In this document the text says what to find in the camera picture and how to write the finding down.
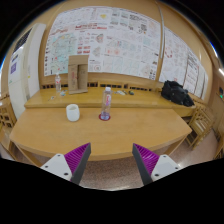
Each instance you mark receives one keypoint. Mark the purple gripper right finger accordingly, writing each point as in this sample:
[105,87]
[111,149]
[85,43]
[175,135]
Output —
[151,166]

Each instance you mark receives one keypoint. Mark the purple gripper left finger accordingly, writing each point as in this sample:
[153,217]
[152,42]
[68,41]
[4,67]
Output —
[69,166]

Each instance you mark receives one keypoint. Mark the clear plastic water bottle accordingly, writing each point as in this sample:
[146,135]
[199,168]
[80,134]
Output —
[106,102]

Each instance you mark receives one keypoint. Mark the white ceramic cup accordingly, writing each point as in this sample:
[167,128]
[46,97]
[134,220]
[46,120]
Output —
[72,112]

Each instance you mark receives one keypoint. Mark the red round coaster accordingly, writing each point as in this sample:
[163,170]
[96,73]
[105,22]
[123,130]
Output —
[104,118]

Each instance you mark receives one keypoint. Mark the wooden chair right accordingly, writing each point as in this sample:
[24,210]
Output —
[201,124]

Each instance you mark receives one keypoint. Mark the wooden chair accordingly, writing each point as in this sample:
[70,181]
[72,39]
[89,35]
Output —
[201,124]
[7,117]

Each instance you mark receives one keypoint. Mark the small bottle cap object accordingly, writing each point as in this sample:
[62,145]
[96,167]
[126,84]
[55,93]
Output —
[63,93]

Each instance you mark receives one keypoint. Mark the wooden chair left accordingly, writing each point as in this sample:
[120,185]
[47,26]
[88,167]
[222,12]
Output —
[7,117]

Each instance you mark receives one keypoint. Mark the black backpack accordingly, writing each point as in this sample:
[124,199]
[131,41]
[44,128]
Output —
[175,93]

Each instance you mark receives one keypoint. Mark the small items on back table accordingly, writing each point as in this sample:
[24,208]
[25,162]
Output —
[123,92]

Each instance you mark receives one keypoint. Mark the brown cardboard box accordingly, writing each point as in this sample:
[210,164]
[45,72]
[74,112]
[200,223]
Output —
[77,74]

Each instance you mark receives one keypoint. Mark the white standing air conditioner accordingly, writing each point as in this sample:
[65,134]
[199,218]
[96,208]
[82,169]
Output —
[23,76]

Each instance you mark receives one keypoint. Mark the right wall poster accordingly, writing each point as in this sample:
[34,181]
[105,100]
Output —
[180,64]

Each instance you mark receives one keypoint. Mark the large left wall poster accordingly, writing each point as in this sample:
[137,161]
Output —
[115,40]

